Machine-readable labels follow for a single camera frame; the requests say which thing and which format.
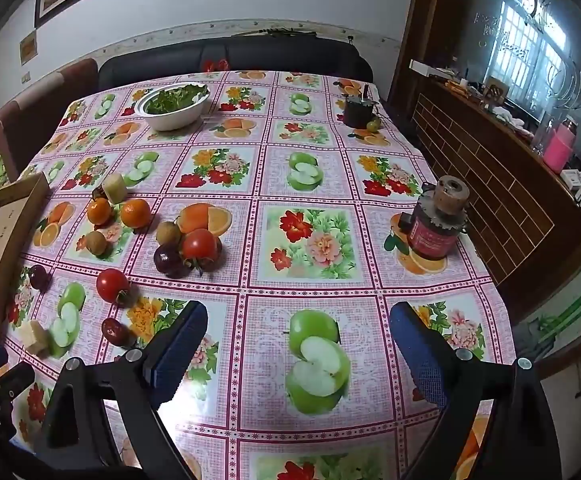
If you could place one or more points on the fruit print tablecloth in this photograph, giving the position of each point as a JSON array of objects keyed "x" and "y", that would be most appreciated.
[{"x": 270, "y": 160}]

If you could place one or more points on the red tomato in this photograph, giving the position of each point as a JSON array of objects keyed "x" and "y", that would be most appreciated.
[
  {"x": 200, "y": 245},
  {"x": 113, "y": 285}
]

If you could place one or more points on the brown armchair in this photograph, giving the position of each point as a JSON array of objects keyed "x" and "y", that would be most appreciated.
[{"x": 35, "y": 110}]

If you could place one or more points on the wooden counter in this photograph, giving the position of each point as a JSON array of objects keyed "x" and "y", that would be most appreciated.
[{"x": 470, "y": 160}]

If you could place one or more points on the round orange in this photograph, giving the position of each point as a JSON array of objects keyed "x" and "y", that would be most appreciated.
[{"x": 135, "y": 213}]

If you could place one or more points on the dark metal pot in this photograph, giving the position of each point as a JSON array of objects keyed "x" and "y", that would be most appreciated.
[{"x": 358, "y": 115}]

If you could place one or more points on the black leather sofa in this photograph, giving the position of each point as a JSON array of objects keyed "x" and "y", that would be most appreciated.
[{"x": 270, "y": 52}]

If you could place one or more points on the long white box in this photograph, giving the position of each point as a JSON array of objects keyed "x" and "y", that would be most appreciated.
[{"x": 425, "y": 67}]

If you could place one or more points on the small framed wall picture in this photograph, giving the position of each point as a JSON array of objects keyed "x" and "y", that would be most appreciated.
[{"x": 28, "y": 47}]

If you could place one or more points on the small green fruit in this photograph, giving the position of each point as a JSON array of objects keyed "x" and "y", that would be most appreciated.
[{"x": 373, "y": 125}]

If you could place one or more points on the small dark red plum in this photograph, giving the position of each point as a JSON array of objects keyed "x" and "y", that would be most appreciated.
[{"x": 39, "y": 277}]

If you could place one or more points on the dark purple plum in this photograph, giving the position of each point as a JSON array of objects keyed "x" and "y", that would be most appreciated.
[{"x": 168, "y": 261}]

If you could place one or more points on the red jar with brown cap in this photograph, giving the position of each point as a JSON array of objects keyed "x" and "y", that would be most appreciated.
[{"x": 433, "y": 235}]

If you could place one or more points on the pale sugarcane chunk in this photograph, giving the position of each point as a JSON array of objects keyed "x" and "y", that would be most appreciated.
[
  {"x": 33, "y": 338},
  {"x": 114, "y": 189}
]

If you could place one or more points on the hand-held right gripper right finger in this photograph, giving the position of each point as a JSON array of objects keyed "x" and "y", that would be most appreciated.
[{"x": 420, "y": 355}]

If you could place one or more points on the brown kiwi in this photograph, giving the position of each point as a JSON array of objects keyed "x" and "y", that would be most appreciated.
[
  {"x": 95, "y": 242},
  {"x": 168, "y": 232}
]

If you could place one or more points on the chopped green vegetables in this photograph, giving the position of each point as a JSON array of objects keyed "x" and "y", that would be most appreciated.
[{"x": 175, "y": 97}]

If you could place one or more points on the red item on sofa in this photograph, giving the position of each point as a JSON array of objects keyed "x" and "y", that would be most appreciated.
[{"x": 215, "y": 65}]

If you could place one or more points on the leafy mandarin orange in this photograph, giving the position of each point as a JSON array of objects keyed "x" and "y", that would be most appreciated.
[{"x": 99, "y": 211}]

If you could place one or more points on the white bowl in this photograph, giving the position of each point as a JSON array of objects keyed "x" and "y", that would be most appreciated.
[{"x": 175, "y": 119}]

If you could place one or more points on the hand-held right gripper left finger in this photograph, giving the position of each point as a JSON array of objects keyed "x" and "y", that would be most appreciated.
[{"x": 180, "y": 355}]

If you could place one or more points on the pink bottle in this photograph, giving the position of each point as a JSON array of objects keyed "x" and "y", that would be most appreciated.
[{"x": 559, "y": 147}]

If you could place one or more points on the dark red jujube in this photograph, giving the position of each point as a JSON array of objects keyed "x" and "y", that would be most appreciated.
[{"x": 115, "y": 332}]

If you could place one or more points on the stack of white packets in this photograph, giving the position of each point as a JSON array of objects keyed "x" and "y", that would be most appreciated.
[{"x": 578, "y": 186}]

